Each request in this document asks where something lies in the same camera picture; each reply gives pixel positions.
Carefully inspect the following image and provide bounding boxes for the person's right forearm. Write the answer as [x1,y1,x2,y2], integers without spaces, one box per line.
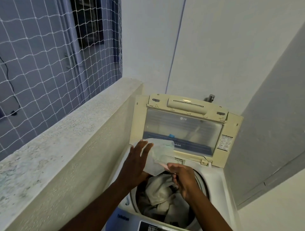
[187,190,233,231]

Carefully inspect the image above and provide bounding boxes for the white cloth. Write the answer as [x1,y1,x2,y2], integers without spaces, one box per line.
[145,174,178,207]

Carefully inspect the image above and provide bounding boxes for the cream washing machine lid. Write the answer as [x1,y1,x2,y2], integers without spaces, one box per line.
[130,93,244,168]

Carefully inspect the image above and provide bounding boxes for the grey door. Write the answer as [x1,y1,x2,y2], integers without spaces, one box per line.
[224,23,305,211]

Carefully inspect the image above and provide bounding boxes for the white plastic pouch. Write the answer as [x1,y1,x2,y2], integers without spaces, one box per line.
[142,138,176,177]

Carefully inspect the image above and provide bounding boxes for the person's left forearm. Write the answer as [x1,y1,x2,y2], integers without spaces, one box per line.
[58,177,143,231]

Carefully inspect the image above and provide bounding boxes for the dark window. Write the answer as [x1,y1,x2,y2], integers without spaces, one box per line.
[70,0,106,46]

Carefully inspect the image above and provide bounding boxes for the thin blue pipe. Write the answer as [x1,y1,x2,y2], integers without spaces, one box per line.
[165,0,186,95]

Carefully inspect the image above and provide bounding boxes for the person's left hand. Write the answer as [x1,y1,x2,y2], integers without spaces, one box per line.
[117,140,154,190]

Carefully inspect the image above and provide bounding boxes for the person's right hand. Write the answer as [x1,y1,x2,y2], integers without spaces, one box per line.
[166,163,203,203]

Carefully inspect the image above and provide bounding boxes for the grey cloth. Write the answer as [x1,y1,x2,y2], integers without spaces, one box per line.
[136,187,191,225]

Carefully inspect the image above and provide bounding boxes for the black cable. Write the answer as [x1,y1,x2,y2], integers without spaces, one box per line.
[0,56,19,117]

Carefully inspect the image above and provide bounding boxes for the white top-load washing machine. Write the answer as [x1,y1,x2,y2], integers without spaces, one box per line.
[101,142,241,231]

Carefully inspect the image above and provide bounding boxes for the white safety net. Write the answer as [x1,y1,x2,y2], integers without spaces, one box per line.
[0,0,123,155]

